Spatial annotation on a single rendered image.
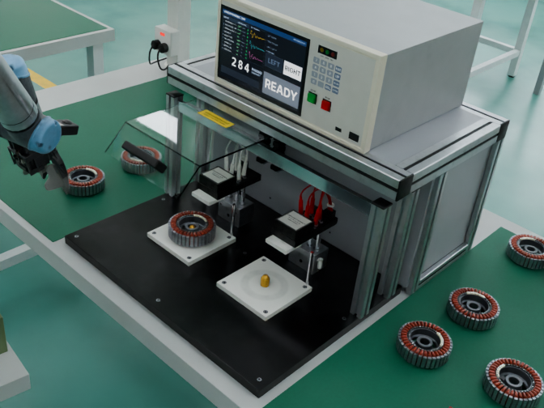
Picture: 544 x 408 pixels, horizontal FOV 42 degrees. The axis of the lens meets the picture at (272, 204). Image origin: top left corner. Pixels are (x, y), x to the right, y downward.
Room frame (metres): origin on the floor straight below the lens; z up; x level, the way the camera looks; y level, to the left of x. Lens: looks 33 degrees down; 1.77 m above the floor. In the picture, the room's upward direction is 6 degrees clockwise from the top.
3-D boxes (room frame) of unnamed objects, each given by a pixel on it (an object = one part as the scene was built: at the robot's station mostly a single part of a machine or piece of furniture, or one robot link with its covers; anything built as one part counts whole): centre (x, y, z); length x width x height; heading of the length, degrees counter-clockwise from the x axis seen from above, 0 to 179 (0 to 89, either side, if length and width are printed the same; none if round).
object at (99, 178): (1.59, 0.50, 0.77); 0.11 x 0.11 x 0.04
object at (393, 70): (1.54, -0.13, 1.22); 0.44 x 0.39 x 0.20; 50
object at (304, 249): (1.33, -0.10, 0.80); 0.07 x 0.05 x 0.06; 50
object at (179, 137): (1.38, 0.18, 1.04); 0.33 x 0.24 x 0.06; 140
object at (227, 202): (1.49, 0.09, 0.80); 0.07 x 0.05 x 0.06; 50
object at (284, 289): (1.22, 0.00, 0.78); 0.15 x 0.15 x 0.01; 50
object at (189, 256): (1.38, 0.18, 0.78); 0.15 x 0.15 x 0.01; 50
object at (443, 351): (1.10, -0.34, 0.77); 0.11 x 0.11 x 0.04
